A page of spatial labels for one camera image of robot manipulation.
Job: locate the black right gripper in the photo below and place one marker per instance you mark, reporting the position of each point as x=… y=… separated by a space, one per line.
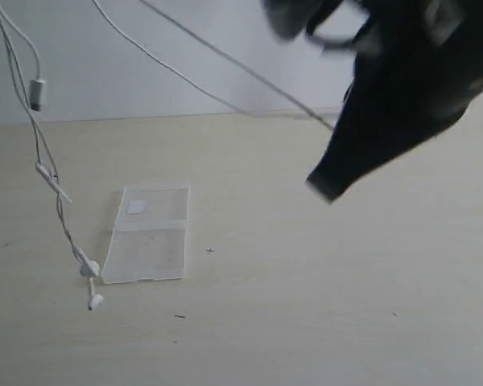
x=417 y=67

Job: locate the clear plastic storage box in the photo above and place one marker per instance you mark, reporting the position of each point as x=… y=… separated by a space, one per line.
x=148 y=240

